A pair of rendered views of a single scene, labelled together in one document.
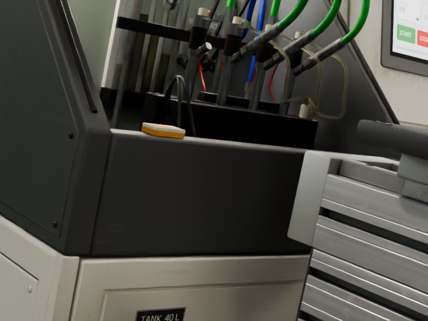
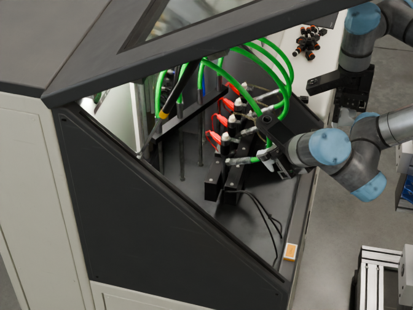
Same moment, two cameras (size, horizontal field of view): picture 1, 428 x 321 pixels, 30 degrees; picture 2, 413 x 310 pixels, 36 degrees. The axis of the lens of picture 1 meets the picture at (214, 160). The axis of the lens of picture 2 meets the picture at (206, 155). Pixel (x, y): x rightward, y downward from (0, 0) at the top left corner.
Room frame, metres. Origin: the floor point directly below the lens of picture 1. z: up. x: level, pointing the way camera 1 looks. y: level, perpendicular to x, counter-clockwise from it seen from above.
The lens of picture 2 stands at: (0.29, 0.84, 2.33)
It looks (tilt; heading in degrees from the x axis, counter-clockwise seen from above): 44 degrees down; 327
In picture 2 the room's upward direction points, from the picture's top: straight up
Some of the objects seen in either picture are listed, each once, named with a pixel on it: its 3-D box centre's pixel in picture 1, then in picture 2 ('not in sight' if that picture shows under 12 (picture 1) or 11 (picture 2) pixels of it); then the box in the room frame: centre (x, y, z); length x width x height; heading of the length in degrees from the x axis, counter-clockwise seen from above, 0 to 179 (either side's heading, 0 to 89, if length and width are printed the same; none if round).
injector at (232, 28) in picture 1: (228, 83); (234, 146); (1.42, 0.00, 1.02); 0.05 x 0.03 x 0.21; 42
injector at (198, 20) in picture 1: (194, 78); (228, 164); (1.37, 0.06, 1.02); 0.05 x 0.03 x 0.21; 42
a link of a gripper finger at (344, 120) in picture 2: not in sight; (343, 120); (1.13, -0.13, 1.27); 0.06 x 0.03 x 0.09; 42
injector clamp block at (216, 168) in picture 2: (228, 146); (233, 163); (1.45, -0.02, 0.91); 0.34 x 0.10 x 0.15; 132
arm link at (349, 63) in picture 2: not in sight; (354, 56); (1.14, -0.14, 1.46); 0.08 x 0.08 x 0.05
